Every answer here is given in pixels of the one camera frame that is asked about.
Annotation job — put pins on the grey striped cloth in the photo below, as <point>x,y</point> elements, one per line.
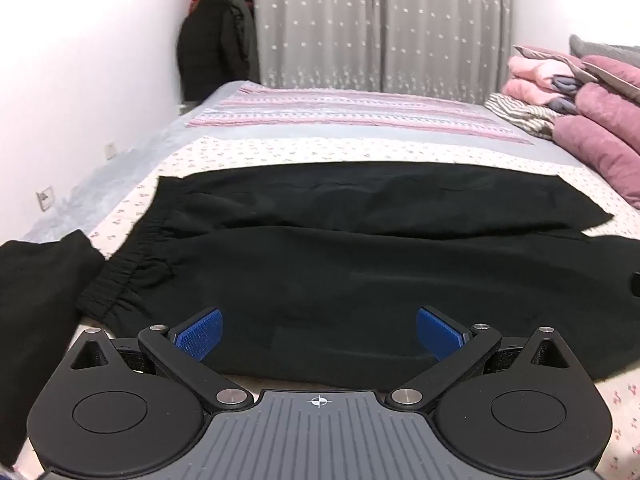
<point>520,112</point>

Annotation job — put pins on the grey blue bed cover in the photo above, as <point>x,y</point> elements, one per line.
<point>125,160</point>

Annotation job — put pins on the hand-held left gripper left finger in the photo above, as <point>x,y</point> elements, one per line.
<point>200,332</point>

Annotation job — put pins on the grey star print curtain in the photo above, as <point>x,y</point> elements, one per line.
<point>375,25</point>

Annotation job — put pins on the pink striped blanket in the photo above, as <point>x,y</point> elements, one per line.
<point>350,110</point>

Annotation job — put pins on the black pants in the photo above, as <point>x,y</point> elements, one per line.
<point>350,260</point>

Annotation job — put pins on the grey folded cloth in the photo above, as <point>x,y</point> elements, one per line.
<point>565,92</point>

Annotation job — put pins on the white wall socket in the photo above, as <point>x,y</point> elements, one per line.
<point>46,198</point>
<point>110,150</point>

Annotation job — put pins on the black hanging coat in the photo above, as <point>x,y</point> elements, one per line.
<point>210,50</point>

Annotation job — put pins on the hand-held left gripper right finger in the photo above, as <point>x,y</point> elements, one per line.
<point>440,332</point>

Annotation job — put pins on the cherry print bed sheet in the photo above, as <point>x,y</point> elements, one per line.
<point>225,152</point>

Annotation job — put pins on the black folded cloth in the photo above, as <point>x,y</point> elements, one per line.
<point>35,300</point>

